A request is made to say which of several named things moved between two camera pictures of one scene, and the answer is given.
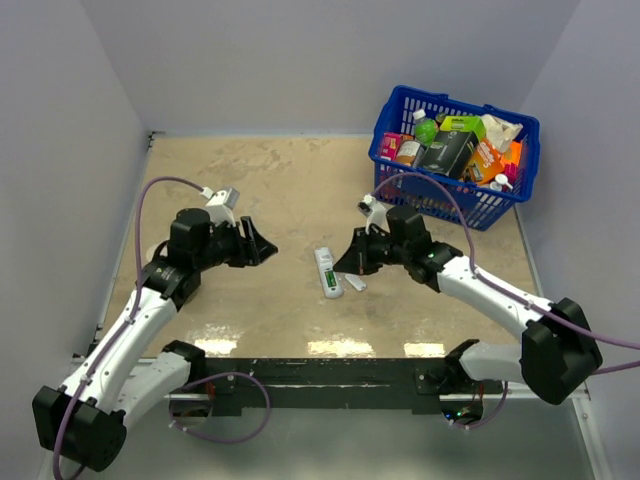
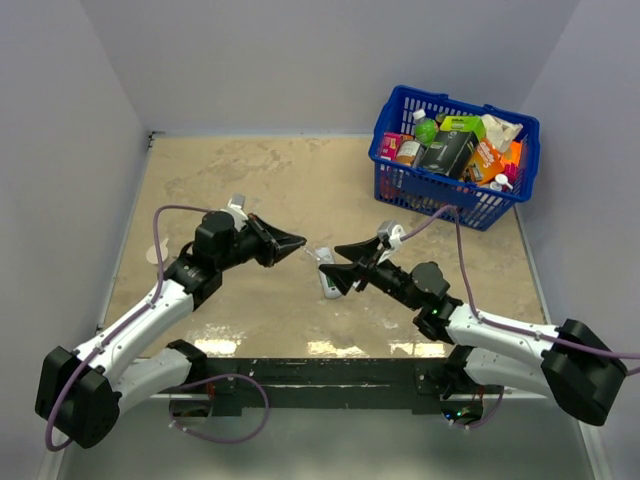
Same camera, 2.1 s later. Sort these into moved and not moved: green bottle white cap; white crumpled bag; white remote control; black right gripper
Moved: black right gripper
Not moved: white remote control; green bottle white cap; white crumpled bag
